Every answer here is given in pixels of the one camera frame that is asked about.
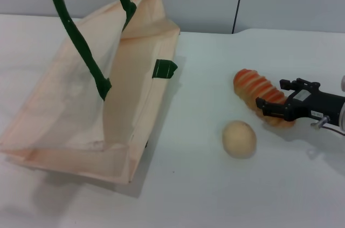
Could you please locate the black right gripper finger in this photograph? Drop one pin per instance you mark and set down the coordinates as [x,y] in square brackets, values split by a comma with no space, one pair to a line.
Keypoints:
[275,109]
[299,83]

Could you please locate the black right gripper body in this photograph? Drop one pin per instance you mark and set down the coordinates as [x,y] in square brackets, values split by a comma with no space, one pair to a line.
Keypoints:
[312,104]

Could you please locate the orange striped long bread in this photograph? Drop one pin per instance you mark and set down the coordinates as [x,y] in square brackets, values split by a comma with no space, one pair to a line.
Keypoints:
[253,85]

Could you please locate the round beige egg yolk pastry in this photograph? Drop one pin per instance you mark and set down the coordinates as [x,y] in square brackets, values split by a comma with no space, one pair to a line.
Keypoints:
[238,139]

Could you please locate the thin dark vertical wall strip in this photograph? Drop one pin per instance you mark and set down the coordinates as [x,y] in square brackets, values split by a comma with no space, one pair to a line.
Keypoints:
[238,4]

